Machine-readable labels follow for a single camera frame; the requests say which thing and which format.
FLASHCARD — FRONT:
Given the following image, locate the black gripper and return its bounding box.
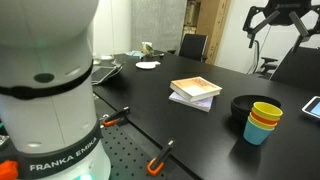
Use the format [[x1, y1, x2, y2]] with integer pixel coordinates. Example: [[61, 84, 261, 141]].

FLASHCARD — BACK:
[[243, 0, 320, 52]]

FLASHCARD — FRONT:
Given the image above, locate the yellow plastic cup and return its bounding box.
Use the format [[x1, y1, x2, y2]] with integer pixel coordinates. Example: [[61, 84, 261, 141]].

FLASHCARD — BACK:
[[252, 102, 283, 121], [248, 116, 277, 130]]

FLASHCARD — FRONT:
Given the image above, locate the orange plastic cup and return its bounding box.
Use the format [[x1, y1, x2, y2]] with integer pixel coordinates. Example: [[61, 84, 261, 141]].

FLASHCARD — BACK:
[[250, 111, 279, 125]]

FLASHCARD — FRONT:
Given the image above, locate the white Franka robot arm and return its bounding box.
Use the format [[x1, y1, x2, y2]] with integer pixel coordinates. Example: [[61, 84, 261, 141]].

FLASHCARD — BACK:
[[0, 0, 320, 180]]

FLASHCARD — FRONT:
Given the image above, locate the dark chair at right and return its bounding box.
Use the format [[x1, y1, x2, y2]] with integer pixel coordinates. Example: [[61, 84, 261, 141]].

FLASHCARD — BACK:
[[270, 47, 320, 92]]

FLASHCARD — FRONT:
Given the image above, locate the black bowl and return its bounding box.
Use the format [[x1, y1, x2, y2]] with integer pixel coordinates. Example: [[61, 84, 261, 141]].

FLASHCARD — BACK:
[[231, 95, 281, 123]]

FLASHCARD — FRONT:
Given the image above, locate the black office chair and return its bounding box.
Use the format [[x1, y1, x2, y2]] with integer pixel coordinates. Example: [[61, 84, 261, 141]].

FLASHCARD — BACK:
[[178, 34, 208, 62]]

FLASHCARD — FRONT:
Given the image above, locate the white tablet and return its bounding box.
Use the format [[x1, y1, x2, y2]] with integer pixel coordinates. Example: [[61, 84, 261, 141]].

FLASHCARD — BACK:
[[302, 96, 320, 119]]

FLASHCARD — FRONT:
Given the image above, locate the orange and white book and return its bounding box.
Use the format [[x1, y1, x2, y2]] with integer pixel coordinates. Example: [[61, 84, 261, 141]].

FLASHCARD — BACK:
[[170, 76, 222, 102]]

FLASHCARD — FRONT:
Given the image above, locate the white lavender book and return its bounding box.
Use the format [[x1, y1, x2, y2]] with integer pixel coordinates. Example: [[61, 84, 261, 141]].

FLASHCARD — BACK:
[[169, 92, 213, 112]]

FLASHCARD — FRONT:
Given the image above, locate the blue plastic cup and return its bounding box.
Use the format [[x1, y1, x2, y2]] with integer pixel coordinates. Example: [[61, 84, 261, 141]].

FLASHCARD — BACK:
[[243, 120, 272, 145]]

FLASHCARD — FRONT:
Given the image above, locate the orange black clamp far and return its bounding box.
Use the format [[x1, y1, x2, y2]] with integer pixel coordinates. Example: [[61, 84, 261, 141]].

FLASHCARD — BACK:
[[102, 107, 130, 127]]

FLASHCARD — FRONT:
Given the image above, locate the orange black clamp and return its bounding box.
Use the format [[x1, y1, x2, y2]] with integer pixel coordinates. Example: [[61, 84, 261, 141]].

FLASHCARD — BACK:
[[146, 139, 175, 176], [102, 107, 130, 127]]

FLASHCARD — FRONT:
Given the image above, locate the open laptop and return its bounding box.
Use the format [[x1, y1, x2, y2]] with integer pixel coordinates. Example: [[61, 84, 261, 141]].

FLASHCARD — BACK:
[[91, 66, 122, 84]]

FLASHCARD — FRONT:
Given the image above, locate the orange black clamp near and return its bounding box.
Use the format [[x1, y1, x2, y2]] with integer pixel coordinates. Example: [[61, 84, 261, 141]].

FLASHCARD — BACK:
[[146, 139, 175, 176]]

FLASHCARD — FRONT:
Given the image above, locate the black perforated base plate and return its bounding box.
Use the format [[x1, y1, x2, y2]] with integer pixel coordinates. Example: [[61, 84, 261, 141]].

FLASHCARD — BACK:
[[94, 98, 201, 180]]

